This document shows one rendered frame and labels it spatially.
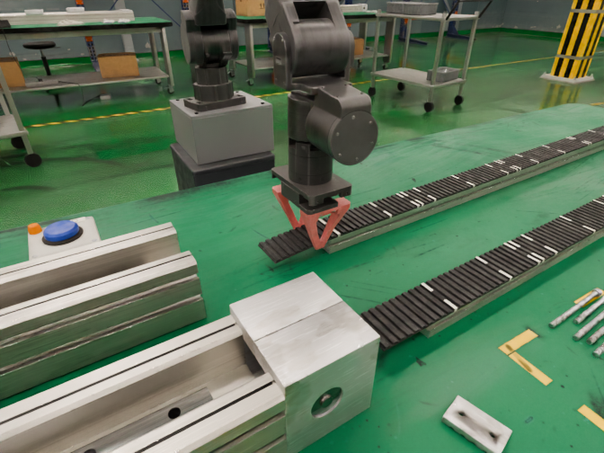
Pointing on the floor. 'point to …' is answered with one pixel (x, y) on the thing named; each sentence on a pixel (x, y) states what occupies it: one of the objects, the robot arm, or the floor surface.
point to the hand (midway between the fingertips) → (309, 235)
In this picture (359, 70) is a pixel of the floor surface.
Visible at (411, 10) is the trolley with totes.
